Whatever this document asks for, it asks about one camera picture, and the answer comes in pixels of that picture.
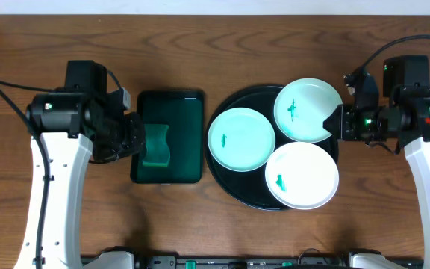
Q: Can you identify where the green sponge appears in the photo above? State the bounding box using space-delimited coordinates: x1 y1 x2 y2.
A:
142 124 170 168

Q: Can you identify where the light green plate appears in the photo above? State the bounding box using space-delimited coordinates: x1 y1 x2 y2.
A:
207 108 275 172
273 78 343 143

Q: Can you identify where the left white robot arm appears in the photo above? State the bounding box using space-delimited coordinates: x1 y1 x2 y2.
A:
16 60 146 268

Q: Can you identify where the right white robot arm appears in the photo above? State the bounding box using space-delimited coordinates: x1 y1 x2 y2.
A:
323 55 430 268

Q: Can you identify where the rectangular dark green tray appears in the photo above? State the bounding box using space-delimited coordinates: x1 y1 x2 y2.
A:
130 90 204 185

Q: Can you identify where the round black tray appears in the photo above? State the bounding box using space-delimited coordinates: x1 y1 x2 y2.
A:
205 84 336 211

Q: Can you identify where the light green plate top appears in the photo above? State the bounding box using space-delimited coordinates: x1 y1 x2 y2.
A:
273 78 343 143

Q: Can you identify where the white plate with green stain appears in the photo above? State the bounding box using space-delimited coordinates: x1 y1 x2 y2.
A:
264 142 340 210

